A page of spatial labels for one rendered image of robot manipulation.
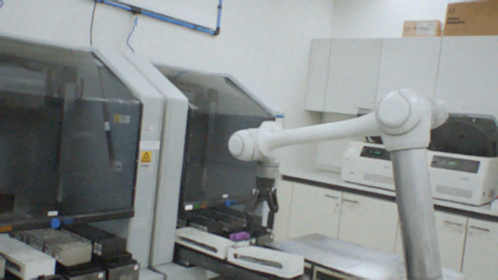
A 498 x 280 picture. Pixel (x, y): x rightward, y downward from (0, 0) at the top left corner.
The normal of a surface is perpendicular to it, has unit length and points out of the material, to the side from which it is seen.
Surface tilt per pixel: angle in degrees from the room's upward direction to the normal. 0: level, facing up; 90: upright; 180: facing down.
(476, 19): 90
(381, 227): 90
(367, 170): 90
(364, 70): 90
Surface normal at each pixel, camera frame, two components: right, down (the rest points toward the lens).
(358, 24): -0.62, -0.03
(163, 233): 0.78, 0.11
